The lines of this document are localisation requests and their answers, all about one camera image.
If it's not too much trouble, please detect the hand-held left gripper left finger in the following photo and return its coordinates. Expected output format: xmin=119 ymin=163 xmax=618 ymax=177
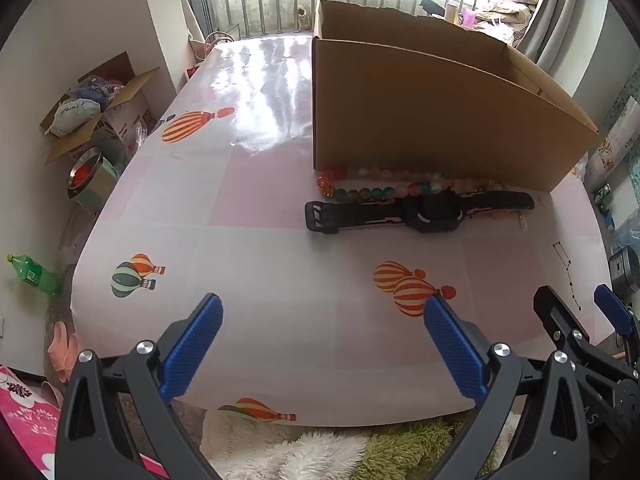
xmin=55 ymin=291 xmax=224 ymax=480

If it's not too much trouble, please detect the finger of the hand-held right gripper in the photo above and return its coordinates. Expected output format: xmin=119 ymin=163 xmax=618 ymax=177
xmin=533 ymin=286 xmax=608 ymax=368
xmin=594 ymin=284 xmax=640 ymax=361

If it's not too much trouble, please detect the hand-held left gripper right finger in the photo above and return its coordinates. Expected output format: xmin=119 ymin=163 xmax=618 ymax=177
xmin=423 ymin=294 xmax=593 ymax=480

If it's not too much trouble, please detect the orange pink bead bracelet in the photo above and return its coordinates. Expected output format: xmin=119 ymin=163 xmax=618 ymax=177
xmin=316 ymin=165 xmax=416 ymax=198

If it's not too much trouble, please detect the large brown cardboard box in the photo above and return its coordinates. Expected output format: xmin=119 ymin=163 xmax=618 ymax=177
xmin=312 ymin=0 xmax=600 ymax=193

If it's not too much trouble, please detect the grey rice cooker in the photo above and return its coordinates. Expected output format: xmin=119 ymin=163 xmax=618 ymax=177
xmin=607 ymin=245 xmax=640 ymax=293

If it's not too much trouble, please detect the green shaggy rug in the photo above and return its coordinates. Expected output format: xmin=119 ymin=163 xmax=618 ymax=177
xmin=360 ymin=417 xmax=506 ymax=480

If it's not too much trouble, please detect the black wrist watch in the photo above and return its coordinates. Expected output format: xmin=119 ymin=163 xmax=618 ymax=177
xmin=305 ymin=191 xmax=535 ymax=235

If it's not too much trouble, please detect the white fluffy rug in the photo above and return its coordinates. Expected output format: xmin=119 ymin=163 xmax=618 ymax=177
xmin=200 ymin=405 xmax=371 ymax=480

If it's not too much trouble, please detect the printed paper roll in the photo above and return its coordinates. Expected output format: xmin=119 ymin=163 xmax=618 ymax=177
xmin=582 ymin=102 xmax=640 ymax=188

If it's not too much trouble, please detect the green plastic bottle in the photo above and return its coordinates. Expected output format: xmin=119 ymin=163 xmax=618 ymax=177
xmin=6 ymin=253 xmax=63 ymax=296

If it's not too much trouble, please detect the pink floral mat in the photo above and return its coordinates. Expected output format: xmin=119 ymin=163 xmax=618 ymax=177
xmin=0 ymin=365 xmax=166 ymax=480

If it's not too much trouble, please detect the turquoise floral cloth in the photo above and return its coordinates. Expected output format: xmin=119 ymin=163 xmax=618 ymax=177
xmin=605 ymin=70 xmax=640 ymax=201

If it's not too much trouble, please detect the open printed cardboard box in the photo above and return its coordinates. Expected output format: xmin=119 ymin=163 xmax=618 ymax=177
xmin=40 ymin=52 xmax=161 ymax=166

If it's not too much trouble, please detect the clothes pile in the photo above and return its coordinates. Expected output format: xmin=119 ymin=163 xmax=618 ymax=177
xmin=47 ymin=75 xmax=126 ymax=137

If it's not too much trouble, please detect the grey curtain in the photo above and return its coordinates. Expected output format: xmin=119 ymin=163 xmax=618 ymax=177
xmin=515 ymin=0 xmax=606 ymax=96

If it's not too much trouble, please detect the bedding pile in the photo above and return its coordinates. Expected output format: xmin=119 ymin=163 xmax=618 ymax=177
xmin=475 ymin=0 xmax=541 ymax=43

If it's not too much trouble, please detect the metal balcony railing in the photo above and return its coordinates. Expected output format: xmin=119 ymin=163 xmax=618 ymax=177
xmin=175 ymin=0 xmax=521 ymax=41

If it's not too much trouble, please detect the teal green bead bracelet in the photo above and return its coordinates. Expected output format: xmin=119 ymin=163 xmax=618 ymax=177
xmin=334 ymin=186 xmax=401 ymax=203

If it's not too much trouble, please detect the black wire rack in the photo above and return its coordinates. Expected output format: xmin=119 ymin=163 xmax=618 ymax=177
xmin=175 ymin=0 xmax=213 ymax=36

